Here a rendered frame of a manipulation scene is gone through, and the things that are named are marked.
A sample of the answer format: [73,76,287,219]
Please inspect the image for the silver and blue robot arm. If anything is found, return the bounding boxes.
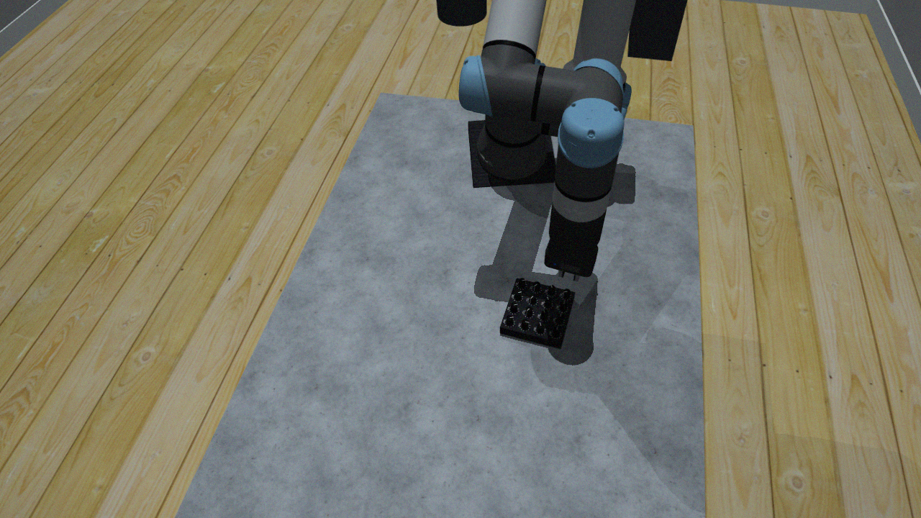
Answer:
[459,0,636,202]

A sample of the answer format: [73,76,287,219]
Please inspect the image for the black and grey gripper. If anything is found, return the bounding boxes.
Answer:
[544,181,611,281]

